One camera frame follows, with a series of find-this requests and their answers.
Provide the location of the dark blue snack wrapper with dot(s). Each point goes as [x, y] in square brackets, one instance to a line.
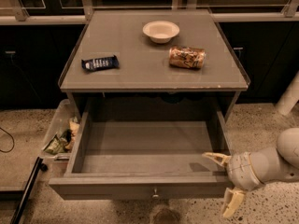
[99, 64]

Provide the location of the grey drawer cabinet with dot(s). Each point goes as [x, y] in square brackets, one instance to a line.
[144, 65]

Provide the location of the black metal floor rail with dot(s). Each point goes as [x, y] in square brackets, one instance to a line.
[21, 195]

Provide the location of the tan snack bag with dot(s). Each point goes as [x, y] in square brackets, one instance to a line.
[71, 133]

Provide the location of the green snack bag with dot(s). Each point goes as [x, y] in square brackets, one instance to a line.
[56, 145]

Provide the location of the clear plastic storage bin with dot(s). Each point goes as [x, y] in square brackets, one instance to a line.
[59, 126]

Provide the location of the crushed brown drink can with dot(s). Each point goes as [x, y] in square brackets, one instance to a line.
[187, 57]

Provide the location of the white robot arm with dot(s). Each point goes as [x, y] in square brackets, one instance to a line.
[279, 163]

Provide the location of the white paper bowl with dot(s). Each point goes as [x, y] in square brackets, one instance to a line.
[160, 32]

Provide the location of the grey top drawer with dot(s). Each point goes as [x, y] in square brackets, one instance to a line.
[145, 148]

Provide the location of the white window frame rail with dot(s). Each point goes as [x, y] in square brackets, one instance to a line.
[81, 11]

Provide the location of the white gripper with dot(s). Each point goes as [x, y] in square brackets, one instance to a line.
[240, 171]

